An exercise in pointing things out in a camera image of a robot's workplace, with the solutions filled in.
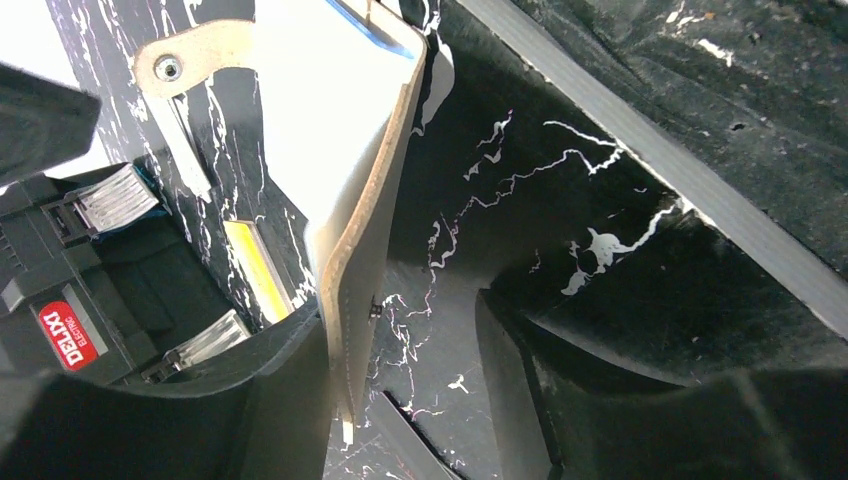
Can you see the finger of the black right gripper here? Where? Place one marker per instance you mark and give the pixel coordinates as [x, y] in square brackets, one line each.
[43, 124]

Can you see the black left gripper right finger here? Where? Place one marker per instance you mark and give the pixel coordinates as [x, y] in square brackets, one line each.
[559, 412]

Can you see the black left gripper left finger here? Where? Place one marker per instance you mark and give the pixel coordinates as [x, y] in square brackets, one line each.
[260, 410]

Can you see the orange credit card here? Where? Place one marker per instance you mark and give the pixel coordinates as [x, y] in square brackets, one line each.
[259, 270]

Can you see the black toolbox with red label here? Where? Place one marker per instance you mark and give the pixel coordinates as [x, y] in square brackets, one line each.
[97, 280]

